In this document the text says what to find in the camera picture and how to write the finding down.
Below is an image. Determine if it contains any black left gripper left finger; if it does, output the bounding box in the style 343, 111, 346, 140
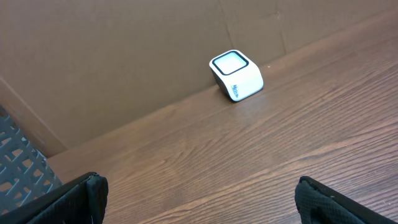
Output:
1, 172, 109, 224

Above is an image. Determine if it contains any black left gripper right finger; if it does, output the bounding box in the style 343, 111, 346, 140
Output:
294, 176, 397, 224

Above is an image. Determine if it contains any white barcode scanner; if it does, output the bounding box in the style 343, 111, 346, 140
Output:
209, 49, 264, 102

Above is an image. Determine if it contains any grey plastic mesh basket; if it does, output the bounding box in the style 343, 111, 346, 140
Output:
1, 108, 62, 215

